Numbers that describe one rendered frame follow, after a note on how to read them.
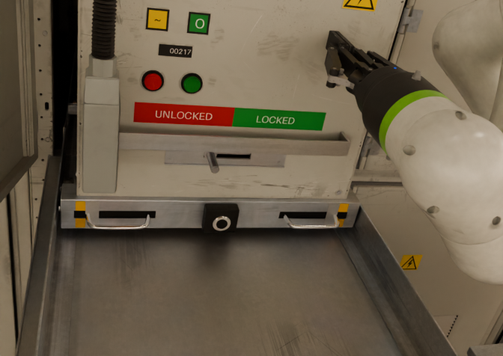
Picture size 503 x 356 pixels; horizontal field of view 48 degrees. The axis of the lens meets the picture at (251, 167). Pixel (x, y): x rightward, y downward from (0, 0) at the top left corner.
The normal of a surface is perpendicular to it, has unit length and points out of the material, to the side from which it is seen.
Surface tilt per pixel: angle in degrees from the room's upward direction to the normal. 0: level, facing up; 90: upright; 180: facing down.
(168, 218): 90
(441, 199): 104
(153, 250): 0
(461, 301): 90
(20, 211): 90
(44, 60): 90
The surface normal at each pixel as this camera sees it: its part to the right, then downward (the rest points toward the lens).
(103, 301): 0.16, -0.85
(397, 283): -0.96, -0.03
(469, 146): -0.06, -0.35
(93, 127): 0.22, 0.52
